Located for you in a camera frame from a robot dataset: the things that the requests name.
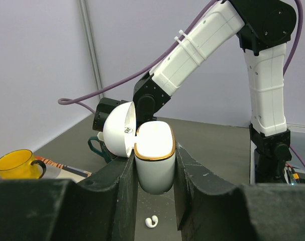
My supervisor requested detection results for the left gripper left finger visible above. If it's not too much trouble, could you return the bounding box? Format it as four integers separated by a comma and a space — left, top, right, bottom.
0, 155, 138, 240

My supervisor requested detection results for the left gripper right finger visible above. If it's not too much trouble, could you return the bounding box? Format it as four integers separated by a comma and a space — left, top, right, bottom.
174, 143, 305, 240

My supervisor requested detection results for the white clip earbud right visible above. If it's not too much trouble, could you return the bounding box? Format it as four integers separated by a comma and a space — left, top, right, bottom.
145, 215, 159, 228

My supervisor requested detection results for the dark green white mug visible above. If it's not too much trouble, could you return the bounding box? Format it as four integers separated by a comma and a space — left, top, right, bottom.
87, 132, 118, 164

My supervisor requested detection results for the colourful checked placemat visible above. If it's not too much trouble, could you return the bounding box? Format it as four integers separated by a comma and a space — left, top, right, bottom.
35, 156, 92, 181

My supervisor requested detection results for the yellow glass mug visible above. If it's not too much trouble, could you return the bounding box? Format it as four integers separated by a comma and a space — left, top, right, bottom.
0, 149, 47, 179

